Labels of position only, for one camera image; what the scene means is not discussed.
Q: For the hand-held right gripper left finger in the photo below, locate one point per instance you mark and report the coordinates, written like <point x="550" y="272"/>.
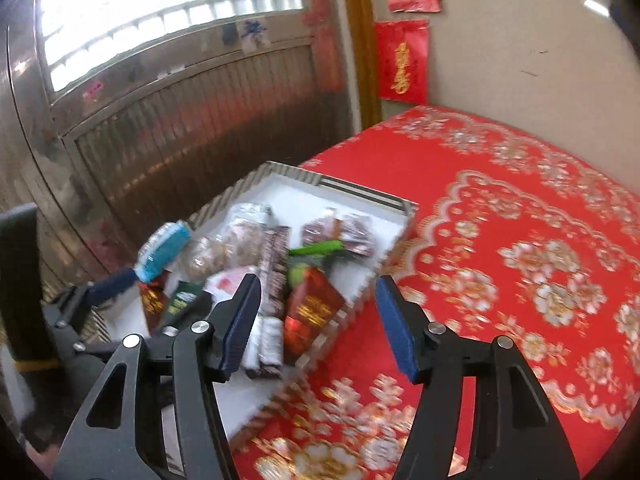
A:
<point x="240" y="327"/>

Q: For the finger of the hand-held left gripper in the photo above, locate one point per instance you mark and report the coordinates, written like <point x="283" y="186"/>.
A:
<point x="95" y="347"/>
<point x="115" y="287"/>

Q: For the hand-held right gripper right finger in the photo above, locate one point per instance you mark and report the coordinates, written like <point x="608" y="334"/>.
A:
<point x="400" y="332"/>

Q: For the dark white snack bar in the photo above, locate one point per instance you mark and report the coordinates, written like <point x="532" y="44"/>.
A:
<point x="265" y="347"/>

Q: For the small white blue snack packet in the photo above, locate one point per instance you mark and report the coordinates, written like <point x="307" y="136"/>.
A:
<point x="165" y="250"/>

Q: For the dark brown snack bar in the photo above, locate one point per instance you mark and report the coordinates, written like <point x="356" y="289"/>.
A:
<point x="274" y="270"/>

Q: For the clear bag of nuts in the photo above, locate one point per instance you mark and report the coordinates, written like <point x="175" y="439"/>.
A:
<point x="235" y="240"/>

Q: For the clear bag of red dates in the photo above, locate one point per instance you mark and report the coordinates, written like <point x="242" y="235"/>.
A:
<point x="340" y="232"/>

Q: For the striped cardboard box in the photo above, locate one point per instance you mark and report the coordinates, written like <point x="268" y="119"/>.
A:
<point x="295" y="195"/>

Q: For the red floral tablecloth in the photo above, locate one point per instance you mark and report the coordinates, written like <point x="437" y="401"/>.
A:
<point x="475" y="240"/>

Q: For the metal door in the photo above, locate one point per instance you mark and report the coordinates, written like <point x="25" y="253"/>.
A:
<point x="175" y="110"/>

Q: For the pink door sticker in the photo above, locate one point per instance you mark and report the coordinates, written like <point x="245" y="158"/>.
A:
<point x="92" y="90"/>

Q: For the red door couplet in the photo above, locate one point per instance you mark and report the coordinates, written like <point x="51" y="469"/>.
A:
<point x="322" y="25"/>

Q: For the large red wall hanging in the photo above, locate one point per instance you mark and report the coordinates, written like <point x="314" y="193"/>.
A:
<point x="402" y="62"/>

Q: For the golden door frame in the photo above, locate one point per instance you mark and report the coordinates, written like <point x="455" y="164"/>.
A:
<point x="365" y="45"/>

